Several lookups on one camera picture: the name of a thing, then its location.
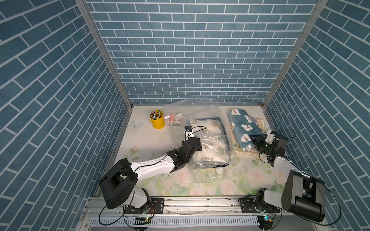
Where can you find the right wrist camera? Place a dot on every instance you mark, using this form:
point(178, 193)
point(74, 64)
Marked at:
point(277, 140)

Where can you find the cream fluffy navy-trimmed blanket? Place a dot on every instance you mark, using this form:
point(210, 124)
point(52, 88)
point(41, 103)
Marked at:
point(215, 144)

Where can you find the left aluminium corner post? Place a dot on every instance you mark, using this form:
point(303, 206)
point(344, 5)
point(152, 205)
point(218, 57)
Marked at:
point(88, 18)

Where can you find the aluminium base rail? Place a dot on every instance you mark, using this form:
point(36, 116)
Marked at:
point(168, 212)

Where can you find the highlighter marker pack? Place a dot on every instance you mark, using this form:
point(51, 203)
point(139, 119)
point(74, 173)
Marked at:
point(172, 122)

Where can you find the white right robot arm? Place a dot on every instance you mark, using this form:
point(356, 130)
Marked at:
point(303, 195)

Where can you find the aluminium corner post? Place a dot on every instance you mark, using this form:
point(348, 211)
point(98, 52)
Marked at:
point(88, 18)
point(316, 12)

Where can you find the blue cloud pattern blanket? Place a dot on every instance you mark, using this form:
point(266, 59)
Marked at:
point(244, 128)

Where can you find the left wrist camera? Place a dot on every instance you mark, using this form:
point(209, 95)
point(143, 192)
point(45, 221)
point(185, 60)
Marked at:
point(188, 132)

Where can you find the right aluminium corner post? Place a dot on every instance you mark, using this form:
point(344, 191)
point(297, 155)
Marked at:
point(316, 12)

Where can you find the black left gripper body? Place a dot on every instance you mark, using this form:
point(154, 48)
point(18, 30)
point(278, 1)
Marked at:
point(197, 148)

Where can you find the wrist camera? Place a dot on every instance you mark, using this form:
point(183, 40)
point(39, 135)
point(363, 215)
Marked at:
point(277, 140)
point(188, 132)

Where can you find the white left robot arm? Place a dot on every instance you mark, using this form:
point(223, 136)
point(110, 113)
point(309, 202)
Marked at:
point(118, 184)

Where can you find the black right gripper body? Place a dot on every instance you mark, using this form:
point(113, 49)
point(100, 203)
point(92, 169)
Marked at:
point(261, 146)

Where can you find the pens in bucket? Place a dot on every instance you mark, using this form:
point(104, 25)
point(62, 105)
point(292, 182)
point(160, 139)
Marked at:
point(156, 114)

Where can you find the clear plastic vacuum bag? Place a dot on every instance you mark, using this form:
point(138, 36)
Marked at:
point(194, 108)

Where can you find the yellow metal pen bucket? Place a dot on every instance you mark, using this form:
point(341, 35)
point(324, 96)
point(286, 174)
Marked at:
point(159, 123)

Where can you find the white plastic bag clip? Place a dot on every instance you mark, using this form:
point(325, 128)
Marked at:
point(178, 117)

